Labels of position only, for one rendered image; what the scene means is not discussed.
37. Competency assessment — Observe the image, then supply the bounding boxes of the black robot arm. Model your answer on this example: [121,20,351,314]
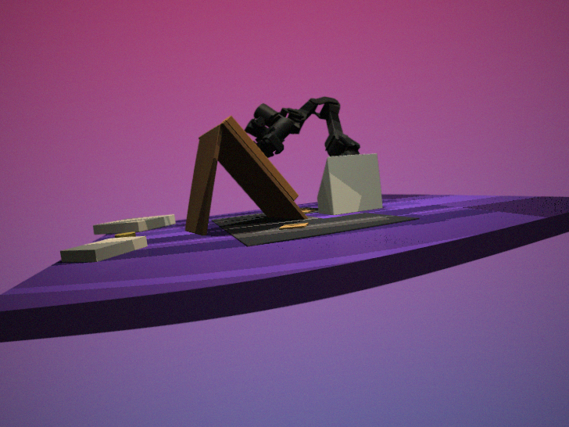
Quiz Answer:
[245,97,360,156]

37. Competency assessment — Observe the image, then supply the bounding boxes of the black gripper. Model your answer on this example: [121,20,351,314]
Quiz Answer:
[254,126,285,158]

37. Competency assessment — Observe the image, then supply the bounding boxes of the yellow round disc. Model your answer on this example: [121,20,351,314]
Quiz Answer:
[115,232,136,238]

